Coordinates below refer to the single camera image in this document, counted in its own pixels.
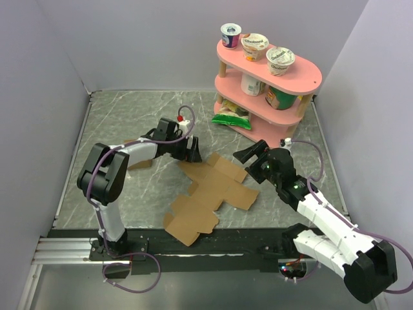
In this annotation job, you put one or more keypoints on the small folded cardboard box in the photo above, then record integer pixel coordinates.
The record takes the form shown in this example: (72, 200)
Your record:
(138, 163)

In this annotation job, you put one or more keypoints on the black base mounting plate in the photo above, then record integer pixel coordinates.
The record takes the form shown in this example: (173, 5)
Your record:
(153, 250)

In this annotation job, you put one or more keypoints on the Chobani peach yogurt cup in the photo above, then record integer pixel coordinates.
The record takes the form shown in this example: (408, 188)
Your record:
(254, 46)

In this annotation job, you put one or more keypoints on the green can middle shelf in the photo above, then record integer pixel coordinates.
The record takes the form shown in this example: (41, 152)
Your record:
(278, 99)

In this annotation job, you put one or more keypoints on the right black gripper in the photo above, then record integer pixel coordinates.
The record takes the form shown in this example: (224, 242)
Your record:
(258, 148)

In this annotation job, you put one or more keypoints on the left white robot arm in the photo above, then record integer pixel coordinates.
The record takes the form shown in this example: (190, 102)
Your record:
(103, 175)

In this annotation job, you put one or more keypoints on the white blue yogurt cup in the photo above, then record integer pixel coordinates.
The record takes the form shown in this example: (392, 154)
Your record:
(230, 33)

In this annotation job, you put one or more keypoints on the green snack bag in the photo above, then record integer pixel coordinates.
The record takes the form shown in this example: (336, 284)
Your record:
(232, 115)

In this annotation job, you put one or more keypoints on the Chobani white yogurt cup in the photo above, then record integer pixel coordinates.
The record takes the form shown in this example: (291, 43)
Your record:
(279, 59)

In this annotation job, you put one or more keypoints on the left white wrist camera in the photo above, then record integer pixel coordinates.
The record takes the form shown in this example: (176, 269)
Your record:
(183, 125)

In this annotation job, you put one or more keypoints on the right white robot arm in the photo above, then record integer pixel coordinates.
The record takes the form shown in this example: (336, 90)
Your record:
(367, 267)

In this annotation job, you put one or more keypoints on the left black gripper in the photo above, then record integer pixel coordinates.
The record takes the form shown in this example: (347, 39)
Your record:
(190, 155)

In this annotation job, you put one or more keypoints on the white container middle shelf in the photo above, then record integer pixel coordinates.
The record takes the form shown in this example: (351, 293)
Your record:
(251, 86)

